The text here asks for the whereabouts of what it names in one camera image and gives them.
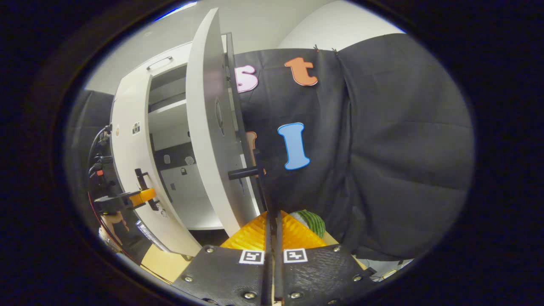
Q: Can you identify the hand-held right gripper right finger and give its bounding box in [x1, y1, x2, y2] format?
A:
[274, 210, 379, 306]

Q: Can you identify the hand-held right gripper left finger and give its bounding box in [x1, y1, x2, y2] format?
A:
[172, 210, 272, 306]

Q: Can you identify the black door handle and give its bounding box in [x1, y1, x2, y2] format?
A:
[227, 149, 272, 215]
[135, 168, 160, 212]

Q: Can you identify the cabinet door with camera sticker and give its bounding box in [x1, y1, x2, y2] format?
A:
[110, 74, 202, 257]

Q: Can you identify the white shoe cabinet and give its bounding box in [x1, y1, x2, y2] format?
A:
[111, 33, 262, 247]

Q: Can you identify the cabinet door with headphone sticker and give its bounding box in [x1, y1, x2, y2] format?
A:
[186, 8, 266, 238]

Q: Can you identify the white cabinet shelf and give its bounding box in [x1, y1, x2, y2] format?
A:
[148, 99, 190, 134]

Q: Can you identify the white cabinet drawer front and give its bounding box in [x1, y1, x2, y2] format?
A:
[121, 34, 228, 85]

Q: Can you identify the black backdrop cloth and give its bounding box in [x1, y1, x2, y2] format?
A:
[234, 33, 476, 262]
[64, 89, 141, 255]

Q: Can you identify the green striped ball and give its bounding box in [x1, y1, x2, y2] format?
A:
[290, 210, 326, 239]

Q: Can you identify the thin black drawer handle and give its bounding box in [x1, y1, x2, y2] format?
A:
[146, 56, 173, 71]

